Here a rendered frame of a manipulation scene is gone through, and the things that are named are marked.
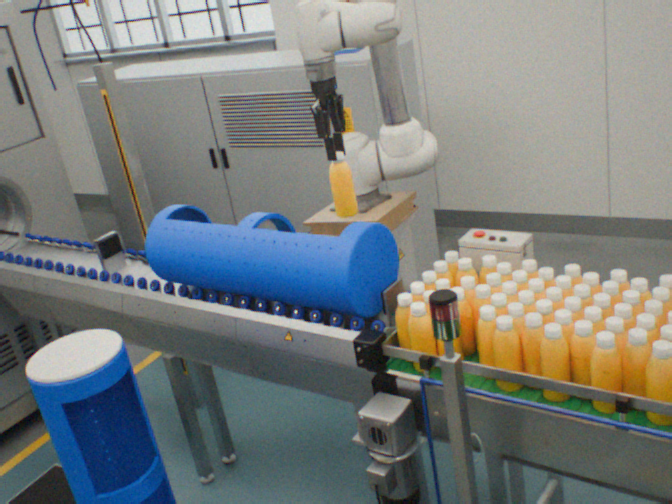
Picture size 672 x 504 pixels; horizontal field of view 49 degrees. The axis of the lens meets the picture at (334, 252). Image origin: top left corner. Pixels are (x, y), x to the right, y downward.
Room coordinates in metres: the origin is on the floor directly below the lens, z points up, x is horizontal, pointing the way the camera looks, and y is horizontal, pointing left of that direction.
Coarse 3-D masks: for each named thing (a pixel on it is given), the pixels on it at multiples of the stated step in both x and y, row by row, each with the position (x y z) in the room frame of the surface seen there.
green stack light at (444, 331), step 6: (456, 318) 1.42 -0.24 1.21; (432, 324) 1.44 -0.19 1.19; (438, 324) 1.42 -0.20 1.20; (444, 324) 1.41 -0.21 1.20; (450, 324) 1.41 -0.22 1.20; (456, 324) 1.42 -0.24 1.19; (438, 330) 1.42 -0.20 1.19; (444, 330) 1.41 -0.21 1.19; (450, 330) 1.41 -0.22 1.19; (456, 330) 1.42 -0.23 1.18; (438, 336) 1.42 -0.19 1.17; (444, 336) 1.41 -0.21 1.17; (450, 336) 1.41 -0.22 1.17; (456, 336) 1.41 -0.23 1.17
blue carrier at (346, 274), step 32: (160, 224) 2.45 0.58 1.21; (192, 224) 2.36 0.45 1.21; (256, 224) 2.22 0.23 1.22; (288, 224) 2.34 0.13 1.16; (352, 224) 2.03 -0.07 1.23; (160, 256) 2.39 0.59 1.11; (192, 256) 2.29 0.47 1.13; (224, 256) 2.20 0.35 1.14; (256, 256) 2.12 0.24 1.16; (288, 256) 2.04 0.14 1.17; (320, 256) 1.97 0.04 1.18; (352, 256) 1.92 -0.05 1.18; (384, 256) 2.04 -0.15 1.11; (224, 288) 2.24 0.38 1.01; (256, 288) 2.12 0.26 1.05; (288, 288) 2.03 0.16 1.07; (320, 288) 1.95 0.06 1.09; (352, 288) 1.90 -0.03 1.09; (384, 288) 2.02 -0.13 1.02
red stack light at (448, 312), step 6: (456, 300) 1.43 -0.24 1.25; (432, 306) 1.43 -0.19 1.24; (438, 306) 1.42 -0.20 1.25; (444, 306) 1.41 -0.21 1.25; (450, 306) 1.41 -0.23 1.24; (456, 306) 1.42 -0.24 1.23; (432, 312) 1.43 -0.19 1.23; (438, 312) 1.42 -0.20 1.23; (444, 312) 1.41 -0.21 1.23; (450, 312) 1.41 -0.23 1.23; (456, 312) 1.42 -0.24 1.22; (432, 318) 1.43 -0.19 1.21; (438, 318) 1.42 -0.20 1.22; (444, 318) 1.41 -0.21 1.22; (450, 318) 1.41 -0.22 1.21
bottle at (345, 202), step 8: (336, 168) 2.08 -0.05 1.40; (344, 168) 2.08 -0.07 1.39; (336, 176) 2.08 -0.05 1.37; (344, 176) 2.07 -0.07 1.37; (336, 184) 2.08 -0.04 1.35; (344, 184) 2.07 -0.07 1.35; (352, 184) 2.09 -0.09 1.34; (336, 192) 2.08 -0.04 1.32; (344, 192) 2.07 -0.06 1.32; (352, 192) 2.08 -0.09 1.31; (336, 200) 2.08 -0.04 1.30; (344, 200) 2.07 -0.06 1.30; (352, 200) 2.08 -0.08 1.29; (336, 208) 2.09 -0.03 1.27; (344, 208) 2.07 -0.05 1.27; (352, 208) 2.08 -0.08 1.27; (344, 216) 2.08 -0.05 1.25
